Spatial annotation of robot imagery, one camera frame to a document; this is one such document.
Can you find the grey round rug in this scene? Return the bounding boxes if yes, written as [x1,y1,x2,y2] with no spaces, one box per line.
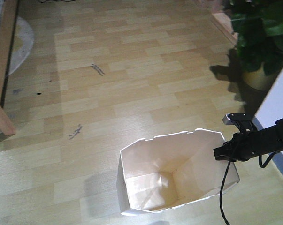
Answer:
[7,16,34,76]

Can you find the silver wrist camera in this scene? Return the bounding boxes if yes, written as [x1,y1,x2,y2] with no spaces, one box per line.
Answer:
[222,113,257,133]

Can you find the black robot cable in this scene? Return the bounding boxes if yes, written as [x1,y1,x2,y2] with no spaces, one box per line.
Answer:
[219,150,280,225]

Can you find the wooden bed frame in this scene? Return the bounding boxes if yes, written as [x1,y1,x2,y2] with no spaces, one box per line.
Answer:
[0,0,18,136]

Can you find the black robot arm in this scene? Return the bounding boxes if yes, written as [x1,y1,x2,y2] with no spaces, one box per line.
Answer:
[214,113,283,162]

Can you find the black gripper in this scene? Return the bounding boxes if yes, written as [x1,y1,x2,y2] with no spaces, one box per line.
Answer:
[213,131,261,162]

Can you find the white plastic trash bin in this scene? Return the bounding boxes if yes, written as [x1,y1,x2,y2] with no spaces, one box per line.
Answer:
[116,128,240,216]

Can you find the green potted plant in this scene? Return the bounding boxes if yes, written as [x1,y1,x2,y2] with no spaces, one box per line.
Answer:
[230,0,283,91]

